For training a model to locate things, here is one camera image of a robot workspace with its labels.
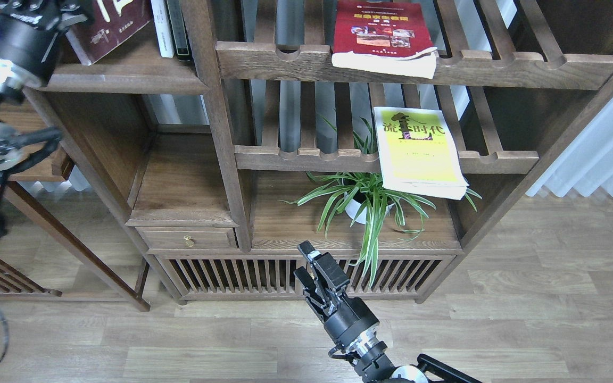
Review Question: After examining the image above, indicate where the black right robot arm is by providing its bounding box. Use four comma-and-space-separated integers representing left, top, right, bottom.
294, 242, 477, 382

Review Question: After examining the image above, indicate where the dark upright book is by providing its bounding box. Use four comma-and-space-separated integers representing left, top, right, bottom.
166, 0, 192, 61

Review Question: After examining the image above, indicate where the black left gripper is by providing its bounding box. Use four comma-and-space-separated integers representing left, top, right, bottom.
0, 1, 94, 89

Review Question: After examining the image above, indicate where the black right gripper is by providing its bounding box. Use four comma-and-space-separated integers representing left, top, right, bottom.
293, 242, 379, 357

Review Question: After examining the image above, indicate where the dark brown book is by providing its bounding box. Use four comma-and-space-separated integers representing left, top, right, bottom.
67, 1, 153, 65

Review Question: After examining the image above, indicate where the yellow green book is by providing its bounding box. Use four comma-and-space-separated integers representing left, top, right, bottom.
373, 106, 469, 199

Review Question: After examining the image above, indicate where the dark wooden bookshelf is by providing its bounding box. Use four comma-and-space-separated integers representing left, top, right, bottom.
23, 1, 613, 303

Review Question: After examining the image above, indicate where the brass drawer knob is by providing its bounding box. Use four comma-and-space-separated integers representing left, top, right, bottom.
184, 235, 196, 247

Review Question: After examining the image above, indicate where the white upright book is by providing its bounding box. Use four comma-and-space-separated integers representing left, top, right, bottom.
151, 0, 175, 58

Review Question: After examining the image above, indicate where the red book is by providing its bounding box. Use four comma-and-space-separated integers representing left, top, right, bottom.
332, 1, 438, 79

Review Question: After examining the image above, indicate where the white plant pot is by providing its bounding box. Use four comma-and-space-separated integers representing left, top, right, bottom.
345, 192, 394, 224

